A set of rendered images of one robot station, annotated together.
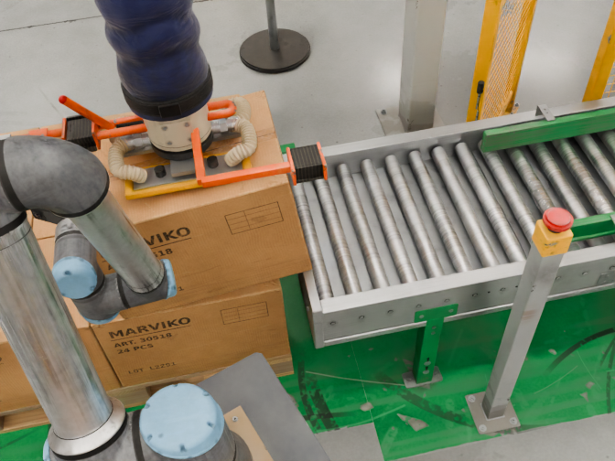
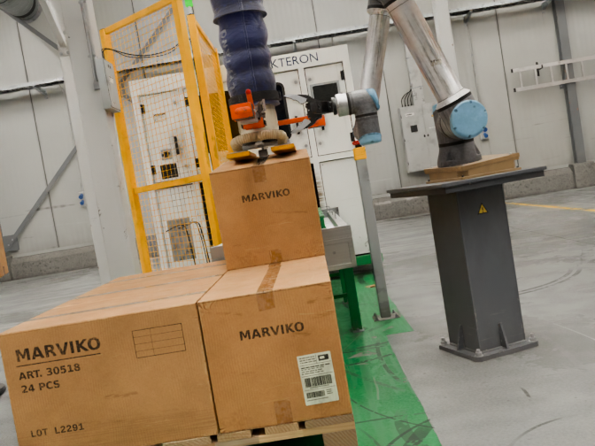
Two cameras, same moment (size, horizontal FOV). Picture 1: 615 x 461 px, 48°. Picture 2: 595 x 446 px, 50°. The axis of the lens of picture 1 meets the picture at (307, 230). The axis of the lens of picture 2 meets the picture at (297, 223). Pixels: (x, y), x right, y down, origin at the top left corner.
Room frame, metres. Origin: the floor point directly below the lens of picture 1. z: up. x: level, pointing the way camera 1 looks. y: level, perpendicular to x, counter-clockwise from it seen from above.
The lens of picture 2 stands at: (0.86, 3.10, 0.82)
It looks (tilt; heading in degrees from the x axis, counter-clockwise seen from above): 3 degrees down; 279
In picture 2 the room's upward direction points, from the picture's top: 9 degrees counter-clockwise
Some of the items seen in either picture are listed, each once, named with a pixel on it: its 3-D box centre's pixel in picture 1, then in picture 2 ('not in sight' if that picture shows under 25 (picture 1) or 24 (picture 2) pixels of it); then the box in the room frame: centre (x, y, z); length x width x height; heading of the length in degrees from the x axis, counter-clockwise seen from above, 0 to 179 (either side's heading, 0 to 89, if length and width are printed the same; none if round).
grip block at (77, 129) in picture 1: (81, 134); (253, 120); (1.40, 0.57, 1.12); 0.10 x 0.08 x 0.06; 8
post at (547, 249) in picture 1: (517, 336); (372, 233); (1.06, -0.60, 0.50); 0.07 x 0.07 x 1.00; 8
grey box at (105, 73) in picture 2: not in sight; (108, 86); (2.48, -0.57, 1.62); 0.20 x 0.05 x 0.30; 98
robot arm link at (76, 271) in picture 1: (75, 265); (362, 102); (0.96, 0.51, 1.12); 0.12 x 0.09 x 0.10; 8
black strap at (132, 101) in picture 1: (167, 82); (254, 99); (1.43, 0.32, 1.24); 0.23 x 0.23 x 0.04
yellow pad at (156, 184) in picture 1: (187, 169); (283, 145); (1.33, 0.31, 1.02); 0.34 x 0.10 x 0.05; 98
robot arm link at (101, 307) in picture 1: (98, 294); (367, 129); (0.95, 0.50, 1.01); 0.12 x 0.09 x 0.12; 100
